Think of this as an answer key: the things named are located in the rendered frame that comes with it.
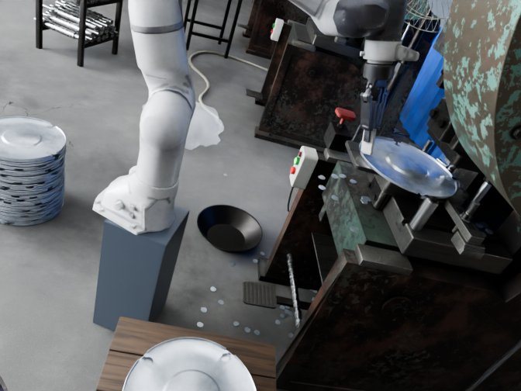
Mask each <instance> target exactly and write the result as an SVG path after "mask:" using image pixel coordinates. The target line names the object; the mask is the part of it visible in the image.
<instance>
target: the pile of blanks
mask: <svg viewBox="0 0 521 391"><path fill-rule="evenodd" d="M51 155H53V154H51ZM65 158H66V144H65V146H64V148H63V149H62V150H61V151H60V152H58V153H57V154H55V155H53V156H51V157H46V158H43V159H39V160H33V161H15V160H9V159H4V158H1V157H0V223H4V224H8V223H10V224H9V225H13V226H29V225H35V224H38V223H43V222H46V221H48V220H50V219H52V218H53V217H55V216H56V215H57V214H58V213H59V212H60V211H61V209H62V207H63V204H64V186H65V184H64V183H65Z"/></svg>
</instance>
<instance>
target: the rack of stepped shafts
mask: <svg viewBox="0 0 521 391"><path fill-rule="evenodd" d="M122 1H123V0H76V3H74V2H66V1H64V0H61V2H59V1H58V0H56V5H53V4H50V5H46V4H43V0H36V17H34V20H35V21H36V48H38V49H42V48H43V30H47V29H51V30H53V31H56V32H58V33H61V34H63V35H65V36H68V37H70V38H72V39H74V40H76V39H77V40H78V61H77V66H79V67H83V66H84V54H85V48H88V47H92V46H95V45H98V44H100V43H105V42H108V41H110V40H113V42H112V54H115V55H116V54H117V52H118V45H119V31H120V23H121V15H122ZM114 3H116V17H115V25H113V20H112V19H109V18H107V17H104V16H103V15H102V14H100V13H98V12H95V11H92V10H90V9H88V8H92V7H96V6H101V5H109V4H114ZM43 7H44V8H45V9H49V11H47V12H43ZM43 16H45V17H47V18H44V17H43ZM89 41H90V42H89Z"/></svg>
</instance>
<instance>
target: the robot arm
mask: <svg viewBox="0 0 521 391"><path fill-rule="evenodd" d="M182 1H183V0H129V20H130V28H131V32H132V36H133V44H134V48H135V52H136V60H137V64H138V67H139V68H140V69H141V71H142V73H143V76H144V78H145V81H146V83H147V86H148V88H149V98H148V101H147V104H146V105H145V106H144V108H143V111H142V113H141V117H140V152H139V157H138V162H137V166H134V167H132V168H131V169H130V170H129V174H128V175H125V176H121V177H118V178H117V179H116V180H114V181H113V182H111V184H110V185H109V187H108V188H106V189H105V190H104V191H103V192H101V193H100V194H99V195H98V196H97V198H96V199H95V203H94V206H93V210H94V211H95V212H97V213H99V214H101V215H103V216H104V217H106V218H108V219H109V220H111V221H113V222H114V223H117V224H118V225H120V226H121V227H123V228H125V229H127V230H128V231H130V232H132V233H133V234H135V235H138V234H144V233H147V232H158V231H162V230H165V229H167V228H169V227H170V226H171V224H172V223H173V222H174V219H175V214H174V199H175V196H176V194H177V191H178V184H179V177H178V176H179V172H180V169H181V163H182V160H183V157H184V152H185V143H186V139H187V135H188V130H189V127H190V123H191V119H192V117H193V114H194V111H195V106H196V103H195V91H194V88H193V83H192V79H191V74H190V71H189V67H188V59H187V51H186V43H185V28H184V23H183V11H182ZM289 1H290V2H292V3H293V4H294V5H296V6H297V7H299V8H300V9H301V10H302V11H304V12H306V13H307V14H308V15H310V16H311V17H312V19H313V21H314V23H315V24H316V25H317V27H318V28H319V30H320V31H321V32H322V33H324V34H325V35H328V36H341V37H350V38H361V37H365V43H364V51H361V52H360V56H363V58H364V59H367V63H365V64H364V73H363V77H364V78H367V79H368V82H367V86H366V92H365V93H363V92H362V93H361V129H364V133H363V139H362V145H361V152H362V154H368V155H372V154H373V150H374V140H375V135H376V130H379V129H380V127H379V126H380V125H381V119H382V116H383V112H384V109H385V103H386V100H387V97H388V94H389V92H390V89H387V88H386V85H387V81H390V80H392V79H393V77H394V71H395V65H394V64H393V61H398V60H400V61H417V60H418V59H419V52H416V51H414V50H411V49H409V48H408V47H404V46H403V45H402V27H403V26H404V22H405V13H406V8H407V3H408V0H289Z"/></svg>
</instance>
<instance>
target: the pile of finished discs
mask: <svg viewBox="0 0 521 391"><path fill-rule="evenodd" d="M122 391H256V387H255V385H254V381H253V379H252V377H251V375H250V373H249V372H248V370H247V368H246V366H245V365H244V364H243V363H242V362H241V360H239V359H238V357H236V356H235V355H232V354H231V353H230V352H228V351H227V350H226V348H225V347H223V346H222V345H220V344H217V343H216V342H214V341H210V340H207V339H204V338H199V337H178V338H174V339H170V340H167V341H164V342H161V343H159V344H157V345H155V346H154V347H152V348H151V349H149V350H148V351H147V353H146V354H145V355H144V356H143V357H142V358H140V359H138V360H137V361H136V363H135V364H134V365H133V367H132V368H131V370H130V371H129V374H128V376H127V377H126V381H125V383H124V387H123V389H122Z"/></svg>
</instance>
